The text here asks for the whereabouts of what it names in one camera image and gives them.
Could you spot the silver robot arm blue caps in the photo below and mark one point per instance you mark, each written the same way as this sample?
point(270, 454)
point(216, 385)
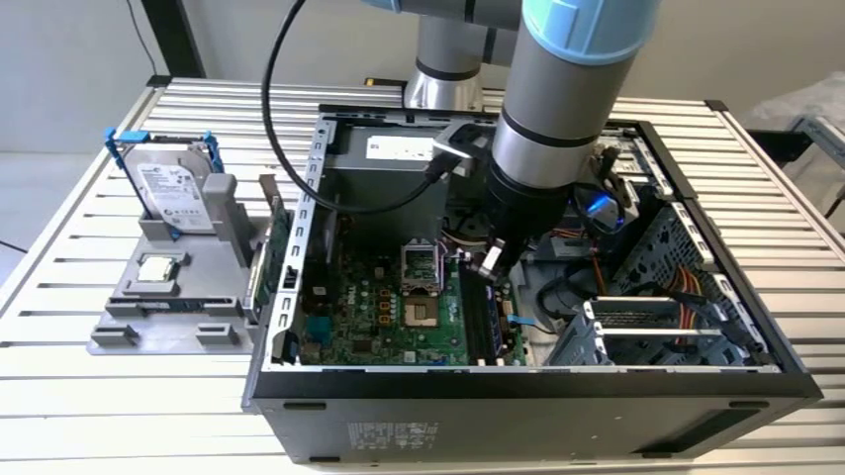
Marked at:
point(561, 99)

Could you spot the black RAM slot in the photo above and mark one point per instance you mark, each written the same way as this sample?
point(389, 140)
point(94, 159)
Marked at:
point(489, 346)
point(471, 316)
point(479, 321)

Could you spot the black wrist connector plug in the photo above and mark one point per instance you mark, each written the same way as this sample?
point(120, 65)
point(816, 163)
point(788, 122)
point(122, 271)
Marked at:
point(604, 163)

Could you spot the thin metal locking lever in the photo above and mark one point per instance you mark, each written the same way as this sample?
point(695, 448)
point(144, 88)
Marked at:
point(444, 269)

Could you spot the grey power supply unit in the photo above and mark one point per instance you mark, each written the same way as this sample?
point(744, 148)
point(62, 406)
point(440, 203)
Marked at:
point(370, 208)

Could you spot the CPU socket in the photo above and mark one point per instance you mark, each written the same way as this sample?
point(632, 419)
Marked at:
point(423, 313)

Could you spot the grey perforated disk bay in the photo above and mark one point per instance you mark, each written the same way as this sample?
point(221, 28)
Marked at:
point(635, 316)

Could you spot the black case fan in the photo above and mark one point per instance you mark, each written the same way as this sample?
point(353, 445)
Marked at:
point(330, 232)

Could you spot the green motherboard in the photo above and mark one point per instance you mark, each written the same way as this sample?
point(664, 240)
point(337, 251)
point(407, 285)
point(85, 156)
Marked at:
point(423, 346)

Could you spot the yellow and black plug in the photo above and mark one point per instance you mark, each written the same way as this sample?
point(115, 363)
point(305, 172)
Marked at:
point(372, 81)

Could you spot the green graphics card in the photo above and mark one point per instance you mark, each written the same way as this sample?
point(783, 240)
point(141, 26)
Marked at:
point(282, 237)

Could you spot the teal port connector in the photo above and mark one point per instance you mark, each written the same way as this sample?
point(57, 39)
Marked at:
point(318, 330)

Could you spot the black and grey PC case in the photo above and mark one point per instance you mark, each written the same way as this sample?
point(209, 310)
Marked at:
point(463, 425)

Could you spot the grey parts rack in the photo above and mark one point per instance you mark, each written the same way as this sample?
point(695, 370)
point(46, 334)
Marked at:
point(212, 287)

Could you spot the clear plastic bag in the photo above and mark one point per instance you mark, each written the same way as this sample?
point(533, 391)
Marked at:
point(819, 99)

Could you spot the silver hard disk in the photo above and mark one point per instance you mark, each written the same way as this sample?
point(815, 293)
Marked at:
point(169, 193)

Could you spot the silver CPU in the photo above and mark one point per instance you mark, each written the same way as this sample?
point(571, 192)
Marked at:
point(156, 268)

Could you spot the blue disk carrier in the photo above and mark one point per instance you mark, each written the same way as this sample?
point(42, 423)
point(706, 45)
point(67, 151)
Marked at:
point(133, 135)

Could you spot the black frame post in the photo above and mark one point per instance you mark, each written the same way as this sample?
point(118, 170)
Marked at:
point(176, 39)

